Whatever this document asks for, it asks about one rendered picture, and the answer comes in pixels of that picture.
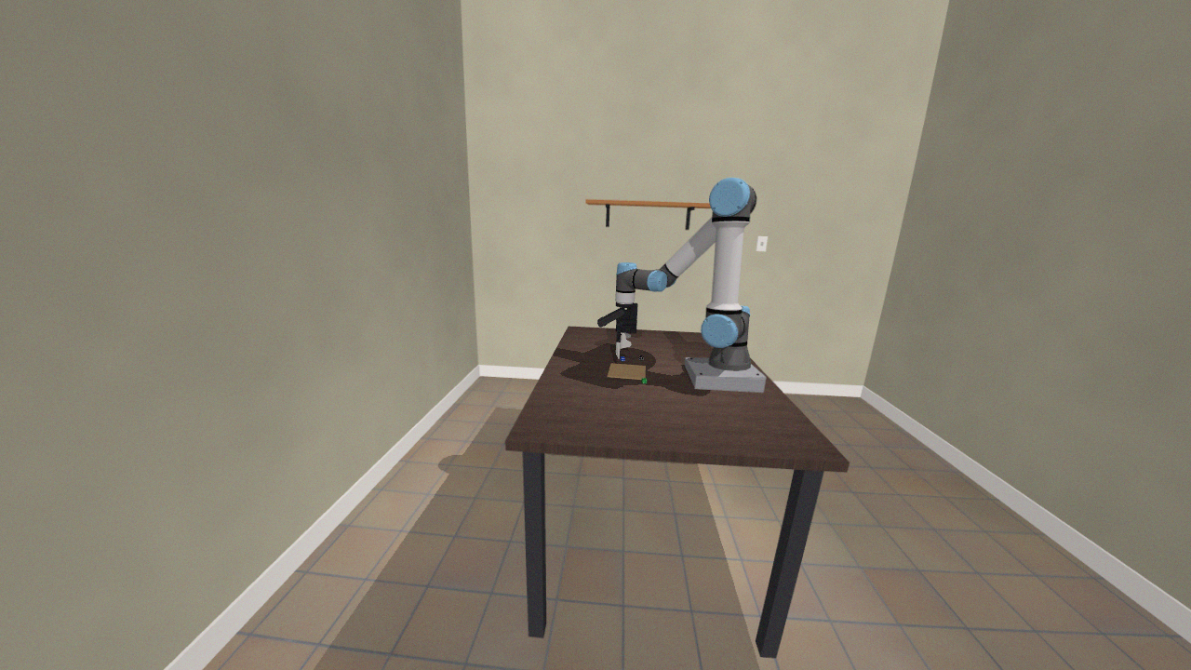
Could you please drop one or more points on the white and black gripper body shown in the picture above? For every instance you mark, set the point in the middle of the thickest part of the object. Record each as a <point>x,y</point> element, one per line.
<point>629,320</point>

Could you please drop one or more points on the tan flat mat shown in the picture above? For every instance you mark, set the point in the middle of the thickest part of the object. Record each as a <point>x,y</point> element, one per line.
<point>624,371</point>

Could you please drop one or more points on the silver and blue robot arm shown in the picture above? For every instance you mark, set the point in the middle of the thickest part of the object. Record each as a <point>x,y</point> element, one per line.
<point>732,201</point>

